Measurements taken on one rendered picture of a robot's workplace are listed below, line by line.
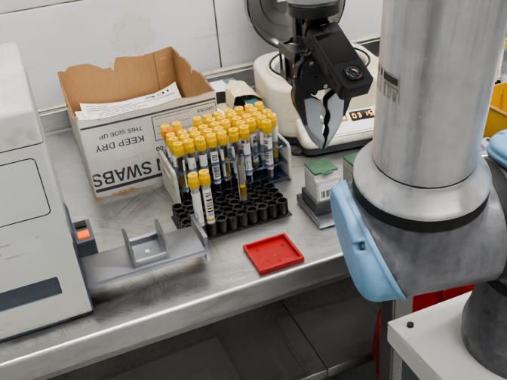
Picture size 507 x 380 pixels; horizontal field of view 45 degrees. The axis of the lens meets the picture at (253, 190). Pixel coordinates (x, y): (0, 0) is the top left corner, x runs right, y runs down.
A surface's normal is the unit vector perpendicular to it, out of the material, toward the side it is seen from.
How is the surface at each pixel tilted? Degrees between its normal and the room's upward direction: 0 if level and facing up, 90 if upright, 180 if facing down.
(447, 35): 101
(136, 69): 87
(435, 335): 4
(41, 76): 90
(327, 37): 29
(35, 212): 90
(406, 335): 4
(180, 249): 0
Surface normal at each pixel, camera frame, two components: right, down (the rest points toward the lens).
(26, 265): 0.37, 0.45
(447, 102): -0.04, 0.68
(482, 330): -0.91, 0.00
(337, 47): 0.10, -0.53
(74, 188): -0.08, -0.85
